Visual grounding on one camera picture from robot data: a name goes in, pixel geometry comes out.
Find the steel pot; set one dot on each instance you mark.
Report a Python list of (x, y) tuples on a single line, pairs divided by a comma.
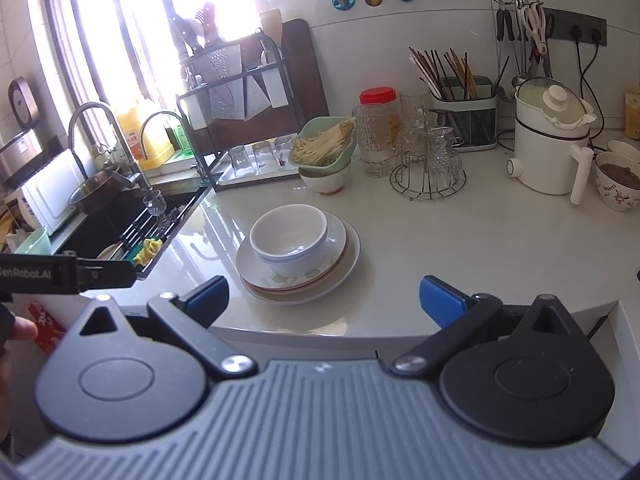
[(95, 192)]

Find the clear glass cup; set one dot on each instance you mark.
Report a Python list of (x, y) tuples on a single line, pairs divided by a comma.
[(414, 135)]

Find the large rose print plate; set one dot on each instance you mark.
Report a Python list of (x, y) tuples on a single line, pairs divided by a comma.
[(354, 252)]

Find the window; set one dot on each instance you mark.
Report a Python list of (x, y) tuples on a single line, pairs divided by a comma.
[(100, 35)]

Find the glass pot lid white knob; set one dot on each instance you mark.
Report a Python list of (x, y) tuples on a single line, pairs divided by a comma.
[(555, 100)]

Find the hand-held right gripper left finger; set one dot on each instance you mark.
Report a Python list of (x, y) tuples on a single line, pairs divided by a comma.
[(207, 294)]

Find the black sink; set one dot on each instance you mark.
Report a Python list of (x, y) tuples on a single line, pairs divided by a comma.
[(85, 245)]

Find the red plastic bag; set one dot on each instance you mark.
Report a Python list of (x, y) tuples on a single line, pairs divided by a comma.
[(47, 330)]

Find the metal ladle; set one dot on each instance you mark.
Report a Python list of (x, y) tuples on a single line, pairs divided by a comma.
[(519, 81)]

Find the green bowl with noodles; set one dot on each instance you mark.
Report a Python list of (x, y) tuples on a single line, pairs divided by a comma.
[(347, 145)]

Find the white countertop appliance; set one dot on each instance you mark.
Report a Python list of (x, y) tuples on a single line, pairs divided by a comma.
[(45, 190)]

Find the textured glass cup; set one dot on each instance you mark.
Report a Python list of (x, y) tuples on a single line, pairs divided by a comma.
[(447, 160)]

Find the tall chrome faucet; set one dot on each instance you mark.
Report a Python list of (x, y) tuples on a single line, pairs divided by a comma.
[(82, 112)]

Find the black roll-up drain rack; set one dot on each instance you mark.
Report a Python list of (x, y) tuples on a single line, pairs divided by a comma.
[(150, 225)]

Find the clear drinking glass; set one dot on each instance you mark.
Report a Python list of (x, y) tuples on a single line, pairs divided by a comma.
[(239, 160), (284, 151), (261, 156)]

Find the dark wall power strip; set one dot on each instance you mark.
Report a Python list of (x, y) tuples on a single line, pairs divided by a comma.
[(562, 22)]

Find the metal utensil hook rack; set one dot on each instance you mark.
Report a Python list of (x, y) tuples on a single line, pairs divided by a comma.
[(520, 2)]

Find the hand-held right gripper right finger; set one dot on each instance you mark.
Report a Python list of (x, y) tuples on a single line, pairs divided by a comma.
[(440, 300)]

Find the yellow paper packet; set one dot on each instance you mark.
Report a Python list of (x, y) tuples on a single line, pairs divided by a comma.
[(632, 112)]

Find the yellow sponge cloth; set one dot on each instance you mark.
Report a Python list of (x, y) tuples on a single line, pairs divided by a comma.
[(147, 252)]

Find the brown wooden cutting board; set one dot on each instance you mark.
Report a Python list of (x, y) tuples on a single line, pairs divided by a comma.
[(307, 70)]

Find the person's left hand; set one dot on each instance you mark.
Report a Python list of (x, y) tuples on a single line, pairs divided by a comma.
[(25, 329)]

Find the gold rim white plate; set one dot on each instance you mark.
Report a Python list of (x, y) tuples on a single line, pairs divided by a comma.
[(336, 240)]

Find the yellow oil bottle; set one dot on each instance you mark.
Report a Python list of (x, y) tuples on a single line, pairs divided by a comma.
[(150, 145)]

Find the black kitchen rack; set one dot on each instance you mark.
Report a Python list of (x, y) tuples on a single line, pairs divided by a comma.
[(195, 100)]

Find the small white bowl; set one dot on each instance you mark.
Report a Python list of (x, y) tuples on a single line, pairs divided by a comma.
[(625, 150)]

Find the bundle of chopsticks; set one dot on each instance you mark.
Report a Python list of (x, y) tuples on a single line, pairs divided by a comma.
[(445, 70)]

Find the green chopstick holder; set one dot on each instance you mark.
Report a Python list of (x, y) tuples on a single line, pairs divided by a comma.
[(485, 110)]

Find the hammered steel cleaver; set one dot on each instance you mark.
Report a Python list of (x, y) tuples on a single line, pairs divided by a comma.
[(225, 80)]

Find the metal tray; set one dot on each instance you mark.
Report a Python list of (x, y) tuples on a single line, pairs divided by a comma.
[(270, 176)]

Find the enoki mushroom bundle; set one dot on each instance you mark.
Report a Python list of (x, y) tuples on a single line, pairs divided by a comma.
[(320, 147)]

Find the small chrome faucet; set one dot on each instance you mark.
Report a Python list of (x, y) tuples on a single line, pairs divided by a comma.
[(150, 122)]

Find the wine glass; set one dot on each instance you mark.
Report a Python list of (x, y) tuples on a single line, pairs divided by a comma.
[(155, 205)]

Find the red lid plastic jar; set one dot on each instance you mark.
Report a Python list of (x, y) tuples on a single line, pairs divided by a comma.
[(378, 96)]

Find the white bowl red foot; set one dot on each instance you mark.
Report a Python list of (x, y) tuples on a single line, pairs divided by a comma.
[(325, 180)]

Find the white electric cooking pot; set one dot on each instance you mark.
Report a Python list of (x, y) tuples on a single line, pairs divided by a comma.
[(542, 165)]

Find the white ceramic bowl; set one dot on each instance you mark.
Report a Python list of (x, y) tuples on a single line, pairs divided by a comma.
[(290, 230)]

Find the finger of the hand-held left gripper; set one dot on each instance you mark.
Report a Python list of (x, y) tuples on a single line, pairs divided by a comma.
[(107, 274)]

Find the floral print bowl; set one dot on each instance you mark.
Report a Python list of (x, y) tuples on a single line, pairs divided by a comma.
[(617, 195)]

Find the green plastic container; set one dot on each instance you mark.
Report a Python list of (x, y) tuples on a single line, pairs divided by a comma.
[(32, 242)]

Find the green bottle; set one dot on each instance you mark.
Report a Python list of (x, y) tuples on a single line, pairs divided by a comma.
[(182, 140)]

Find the steel rice cooker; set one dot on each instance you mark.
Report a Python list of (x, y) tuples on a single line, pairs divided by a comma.
[(20, 155)]

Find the round brown wall clock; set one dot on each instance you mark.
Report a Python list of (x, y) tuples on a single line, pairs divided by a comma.
[(22, 97)]

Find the tall clear glass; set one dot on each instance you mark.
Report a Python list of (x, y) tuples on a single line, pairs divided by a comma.
[(414, 102), (372, 157)]

